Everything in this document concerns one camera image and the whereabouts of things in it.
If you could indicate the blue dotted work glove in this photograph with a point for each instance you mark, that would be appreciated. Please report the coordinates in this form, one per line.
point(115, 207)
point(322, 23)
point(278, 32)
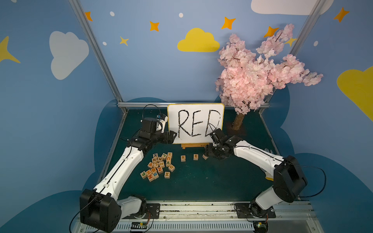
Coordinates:
point(270, 178)

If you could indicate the wooden block letter M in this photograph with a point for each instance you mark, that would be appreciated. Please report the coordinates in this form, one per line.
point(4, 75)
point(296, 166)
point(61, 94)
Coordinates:
point(167, 175)

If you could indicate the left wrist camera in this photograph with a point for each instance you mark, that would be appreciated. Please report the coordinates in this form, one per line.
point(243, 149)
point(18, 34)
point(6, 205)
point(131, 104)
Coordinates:
point(153, 125)

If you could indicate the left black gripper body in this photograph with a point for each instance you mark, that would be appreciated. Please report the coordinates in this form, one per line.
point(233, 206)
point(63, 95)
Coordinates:
point(169, 137)

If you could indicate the white board reading RED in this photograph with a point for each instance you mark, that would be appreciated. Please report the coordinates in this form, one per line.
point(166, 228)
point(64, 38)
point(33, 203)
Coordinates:
point(194, 122)

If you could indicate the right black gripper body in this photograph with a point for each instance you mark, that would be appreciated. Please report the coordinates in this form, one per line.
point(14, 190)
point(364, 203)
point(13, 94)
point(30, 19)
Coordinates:
point(212, 150)

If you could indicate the small wooden easel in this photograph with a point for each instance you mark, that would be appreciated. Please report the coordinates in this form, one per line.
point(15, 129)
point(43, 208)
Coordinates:
point(195, 145)

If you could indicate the wooden block letter W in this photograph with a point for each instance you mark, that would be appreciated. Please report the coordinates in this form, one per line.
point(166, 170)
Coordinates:
point(155, 174)

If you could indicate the wooden block red N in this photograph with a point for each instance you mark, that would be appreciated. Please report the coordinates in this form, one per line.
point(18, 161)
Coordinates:
point(150, 178)

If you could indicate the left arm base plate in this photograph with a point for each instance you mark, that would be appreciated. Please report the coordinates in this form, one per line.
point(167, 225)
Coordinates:
point(151, 210)

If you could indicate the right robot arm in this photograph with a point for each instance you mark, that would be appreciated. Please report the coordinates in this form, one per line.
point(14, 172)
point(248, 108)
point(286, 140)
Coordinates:
point(285, 172)

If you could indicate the aluminium rail frame front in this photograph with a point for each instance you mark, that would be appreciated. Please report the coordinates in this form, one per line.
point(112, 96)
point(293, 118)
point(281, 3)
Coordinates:
point(220, 217)

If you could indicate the wooden block letter P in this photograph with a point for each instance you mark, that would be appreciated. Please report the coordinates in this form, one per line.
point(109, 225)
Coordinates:
point(143, 175)

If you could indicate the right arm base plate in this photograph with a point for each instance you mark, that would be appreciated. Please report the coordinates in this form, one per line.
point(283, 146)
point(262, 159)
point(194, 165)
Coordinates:
point(252, 210)

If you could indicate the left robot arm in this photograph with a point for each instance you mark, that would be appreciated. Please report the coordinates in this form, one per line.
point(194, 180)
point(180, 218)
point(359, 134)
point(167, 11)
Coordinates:
point(100, 207)

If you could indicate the pink cherry blossom tree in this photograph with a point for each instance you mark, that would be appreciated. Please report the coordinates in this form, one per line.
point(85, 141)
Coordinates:
point(249, 77)

